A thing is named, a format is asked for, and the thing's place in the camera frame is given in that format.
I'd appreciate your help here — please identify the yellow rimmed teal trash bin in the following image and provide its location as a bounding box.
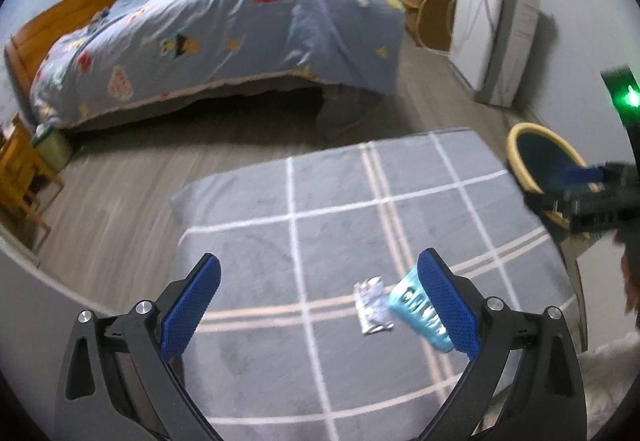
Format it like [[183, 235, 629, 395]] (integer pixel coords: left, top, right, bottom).
[[506, 123, 601, 233]]

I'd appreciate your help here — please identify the white air purifier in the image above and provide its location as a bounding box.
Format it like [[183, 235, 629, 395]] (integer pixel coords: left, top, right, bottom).
[[449, 0, 541, 108]]

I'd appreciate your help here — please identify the wooden side cabinet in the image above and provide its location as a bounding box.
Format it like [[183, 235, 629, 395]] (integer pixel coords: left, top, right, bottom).
[[402, 0, 454, 52]]

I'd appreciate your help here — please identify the grey checked floor rug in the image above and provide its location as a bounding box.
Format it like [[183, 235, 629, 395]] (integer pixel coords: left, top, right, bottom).
[[171, 129, 579, 440]]

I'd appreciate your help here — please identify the green storage box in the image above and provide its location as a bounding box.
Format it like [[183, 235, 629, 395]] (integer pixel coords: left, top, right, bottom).
[[32, 124, 73, 172]]

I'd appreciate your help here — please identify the blue patterned bed duvet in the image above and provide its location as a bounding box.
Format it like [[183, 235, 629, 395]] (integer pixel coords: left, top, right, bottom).
[[29, 0, 404, 128]]

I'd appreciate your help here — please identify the wooden bed frame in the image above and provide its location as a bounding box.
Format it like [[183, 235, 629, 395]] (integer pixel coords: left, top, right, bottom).
[[4, 0, 116, 109]]

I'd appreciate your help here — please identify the wooden stool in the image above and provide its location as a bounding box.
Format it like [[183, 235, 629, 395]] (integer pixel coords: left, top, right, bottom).
[[1, 113, 65, 243]]

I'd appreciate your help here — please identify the teal snack packet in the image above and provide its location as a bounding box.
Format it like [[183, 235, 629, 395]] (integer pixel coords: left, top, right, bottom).
[[387, 267, 454, 353]]

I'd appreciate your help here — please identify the silver foil wrapper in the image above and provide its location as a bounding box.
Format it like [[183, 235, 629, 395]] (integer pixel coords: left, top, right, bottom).
[[354, 276, 394, 335]]

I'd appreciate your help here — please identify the person's right hand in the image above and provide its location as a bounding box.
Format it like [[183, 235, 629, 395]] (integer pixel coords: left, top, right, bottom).
[[614, 230, 639, 313]]

